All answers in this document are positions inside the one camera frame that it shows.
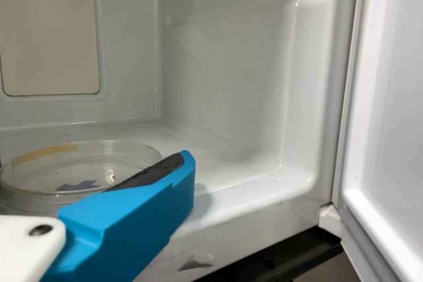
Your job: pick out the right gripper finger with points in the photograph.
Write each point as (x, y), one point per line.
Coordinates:
(132, 229)

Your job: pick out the white incubator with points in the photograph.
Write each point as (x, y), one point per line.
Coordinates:
(231, 97)

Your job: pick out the petri dish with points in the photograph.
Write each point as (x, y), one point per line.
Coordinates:
(66, 169)

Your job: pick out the incubator door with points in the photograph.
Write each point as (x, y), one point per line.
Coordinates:
(396, 97)

